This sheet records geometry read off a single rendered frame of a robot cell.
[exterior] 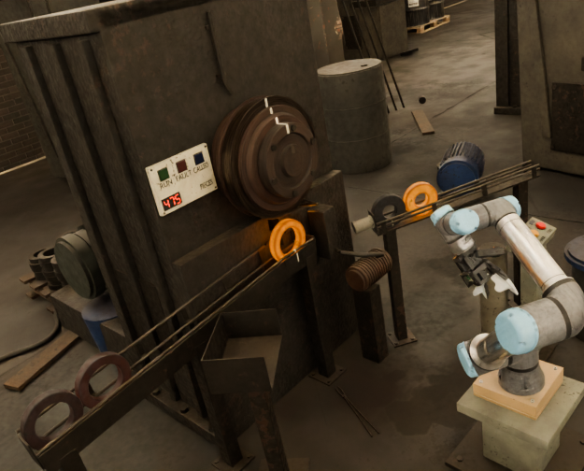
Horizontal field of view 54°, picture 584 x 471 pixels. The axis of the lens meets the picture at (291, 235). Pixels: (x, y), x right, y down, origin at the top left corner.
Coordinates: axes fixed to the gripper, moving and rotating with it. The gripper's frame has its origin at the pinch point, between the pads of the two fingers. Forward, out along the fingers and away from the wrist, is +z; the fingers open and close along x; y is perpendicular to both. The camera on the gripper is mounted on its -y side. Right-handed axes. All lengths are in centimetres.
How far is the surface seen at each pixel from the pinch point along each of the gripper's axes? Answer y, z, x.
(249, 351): 71, -30, -41
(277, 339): 60, -28, -40
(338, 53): -258, -178, -369
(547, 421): 10.8, 41.8, -3.8
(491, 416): 21.2, 33.0, -14.4
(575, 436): -8, 67, -24
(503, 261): -42, 6, -46
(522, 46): -238, -68, -150
